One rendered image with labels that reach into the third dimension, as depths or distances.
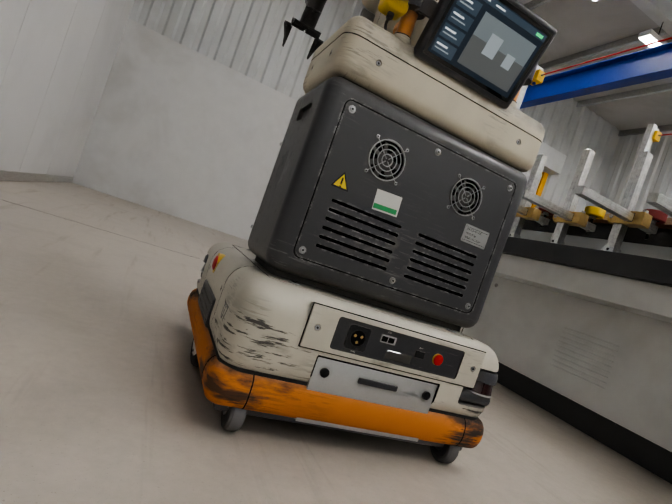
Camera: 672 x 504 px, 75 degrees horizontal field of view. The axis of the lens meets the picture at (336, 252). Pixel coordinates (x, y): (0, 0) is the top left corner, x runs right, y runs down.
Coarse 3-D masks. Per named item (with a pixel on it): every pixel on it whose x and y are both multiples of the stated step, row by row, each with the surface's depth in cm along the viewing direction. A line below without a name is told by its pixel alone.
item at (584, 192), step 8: (576, 192) 151; (584, 192) 149; (592, 192) 151; (592, 200) 152; (600, 200) 153; (608, 200) 154; (608, 208) 155; (616, 208) 156; (624, 208) 158; (616, 216) 161; (624, 216) 159; (632, 216) 160; (648, 232) 166; (656, 232) 166
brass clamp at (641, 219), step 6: (612, 216) 168; (636, 216) 159; (642, 216) 158; (648, 216) 158; (612, 222) 167; (618, 222) 165; (624, 222) 163; (630, 222) 161; (636, 222) 159; (642, 222) 157; (648, 222) 159; (642, 228) 161; (648, 228) 159
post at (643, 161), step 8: (640, 152) 167; (648, 152) 164; (640, 160) 166; (648, 160) 165; (640, 168) 165; (648, 168) 165; (632, 176) 166; (640, 176) 164; (632, 184) 165; (640, 184) 165; (632, 192) 164; (624, 200) 166; (632, 200) 164; (632, 208) 165; (616, 224) 166; (616, 232) 165; (624, 232) 165; (608, 240) 167; (616, 240) 164
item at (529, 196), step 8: (528, 192) 173; (528, 200) 175; (536, 200) 175; (544, 200) 176; (544, 208) 179; (552, 208) 178; (560, 208) 180; (560, 216) 183; (568, 216) 182; (592, 224) 188
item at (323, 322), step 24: (312, 312) 78; (336, 312) 79; (312, 336) 78; (336, 336) 80; (360, 336) 82; (384, 336) 84; (408, 336) 86; (432, 336) 88; (360, 360) 82; (384, 360) 85; (408, 360) 86; (432, 360) 89; (456, 360) 91; (480, 360) 93; (456, 384) 92
